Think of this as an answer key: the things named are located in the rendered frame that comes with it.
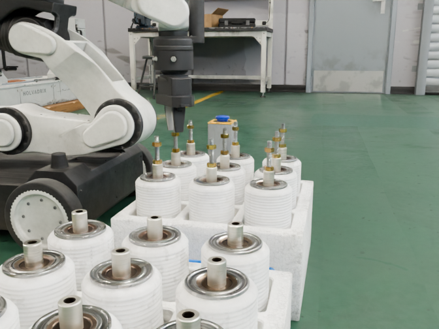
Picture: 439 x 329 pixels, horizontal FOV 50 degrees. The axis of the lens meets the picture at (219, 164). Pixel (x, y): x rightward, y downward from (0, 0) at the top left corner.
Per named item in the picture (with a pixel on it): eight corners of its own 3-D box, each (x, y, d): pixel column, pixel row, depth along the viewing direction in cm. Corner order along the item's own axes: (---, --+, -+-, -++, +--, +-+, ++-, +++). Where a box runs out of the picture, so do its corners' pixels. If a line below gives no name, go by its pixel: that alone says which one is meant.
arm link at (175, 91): (205, 106, 105) (205, 51, 102) (166, 108, 100) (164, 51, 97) (180, 100, 115) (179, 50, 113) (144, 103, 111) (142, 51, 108)
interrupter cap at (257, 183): (270, 194, 89) (270, 190, 89) (242, 186, 95) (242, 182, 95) (294, 186, 94) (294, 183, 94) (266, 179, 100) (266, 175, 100)
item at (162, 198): (191, 256, 104) (189, 177, 100) (154, 269, 98) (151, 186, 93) (165, 243, 111) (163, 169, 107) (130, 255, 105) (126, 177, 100)
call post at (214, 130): (208, 226, 141) (207, 123, 134) (213, 219, 148) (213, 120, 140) (230, 228, 139) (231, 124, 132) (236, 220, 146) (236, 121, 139)
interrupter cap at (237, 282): (176, 298, 52) (175, 292, 52) (193, 268, 59) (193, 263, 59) (243, 306, 50) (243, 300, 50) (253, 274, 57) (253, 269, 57)
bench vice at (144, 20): (141, 29, 560) (140, 8, 554) (155, 29, 556) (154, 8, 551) (127, 28, 521) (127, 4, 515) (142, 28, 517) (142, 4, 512)
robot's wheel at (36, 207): (7, 254, 121) (-1, 180, 117) (19, 247, 126) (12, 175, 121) (78, 262, 117) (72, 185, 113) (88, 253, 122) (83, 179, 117)
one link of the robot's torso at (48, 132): (-27, 109, 136) (127, 98, 125) (16, 102, 155) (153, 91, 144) (-16, 162, 139) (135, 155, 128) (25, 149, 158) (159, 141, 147)
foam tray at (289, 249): (114, 297, 100) (110, 218, 96) (174, 231, 137) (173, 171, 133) (298, 322, 91) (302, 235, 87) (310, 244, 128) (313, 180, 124)
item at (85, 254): (44, 351, 71) (32, 239, 67) (76, 316, 80) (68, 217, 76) (102, 360, 69) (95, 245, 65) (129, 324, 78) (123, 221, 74)
